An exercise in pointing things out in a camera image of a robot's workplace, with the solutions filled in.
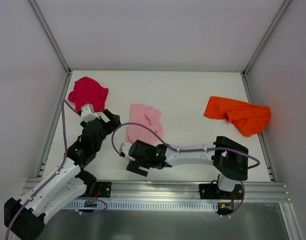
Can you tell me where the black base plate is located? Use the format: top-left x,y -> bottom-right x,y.
83,181 -> 112,198
199,183 -> 244,200

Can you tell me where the purple cable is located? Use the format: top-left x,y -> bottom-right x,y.
111,122 -> 261,216
4,99 -> 108,240

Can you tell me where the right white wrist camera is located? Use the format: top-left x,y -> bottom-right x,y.
119,142 -> 135,161

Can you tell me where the aluminium side rail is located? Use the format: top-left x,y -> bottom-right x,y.
34,71 -> 72,179
241,72 -> 277,183

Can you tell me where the white slotted cable duct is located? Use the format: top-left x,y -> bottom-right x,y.
64,199 -> 218,212

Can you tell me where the red t shirt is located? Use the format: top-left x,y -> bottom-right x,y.
68,76 -> 109,112

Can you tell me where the orange t shirt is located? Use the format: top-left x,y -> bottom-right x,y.
204,96 -> 271,137

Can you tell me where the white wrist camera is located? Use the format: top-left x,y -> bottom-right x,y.
119,142 -> 135,161
80,103 -> 100,122

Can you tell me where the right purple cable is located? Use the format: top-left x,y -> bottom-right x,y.
111,122 -> 261,216

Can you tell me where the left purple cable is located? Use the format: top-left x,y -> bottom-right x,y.
4,99 -> 108,240

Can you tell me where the aluminium frame post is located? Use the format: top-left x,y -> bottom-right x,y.
27,0 -> 70,74
242,0 -> 293,76

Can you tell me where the right aluminium side rail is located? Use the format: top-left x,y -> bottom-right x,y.
241,72 -> 277,183

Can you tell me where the right aluminium frame post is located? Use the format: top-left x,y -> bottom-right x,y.
242,0 -> 293,76

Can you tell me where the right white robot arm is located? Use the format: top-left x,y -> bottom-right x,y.
120,136 -> 249,199

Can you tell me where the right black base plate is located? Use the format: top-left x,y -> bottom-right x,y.
199,183 -> 244,200

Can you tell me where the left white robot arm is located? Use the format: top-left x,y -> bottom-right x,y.
4,106 -> 121,240

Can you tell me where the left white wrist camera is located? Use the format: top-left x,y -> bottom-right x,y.
80,103 -> 100,122

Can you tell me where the left aluminium frame post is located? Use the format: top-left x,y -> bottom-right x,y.
27,0 -> 70,74

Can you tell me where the aluminium front rail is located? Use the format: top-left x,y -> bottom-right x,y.
20,178 -> 292,202

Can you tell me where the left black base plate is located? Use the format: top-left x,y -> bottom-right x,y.
83,181 -> 112,198

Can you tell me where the left aluminium side rail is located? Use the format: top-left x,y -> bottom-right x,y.
34,71 -> 72,179

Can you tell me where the pink t shirt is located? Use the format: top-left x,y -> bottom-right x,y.
125,104 -> 164,146

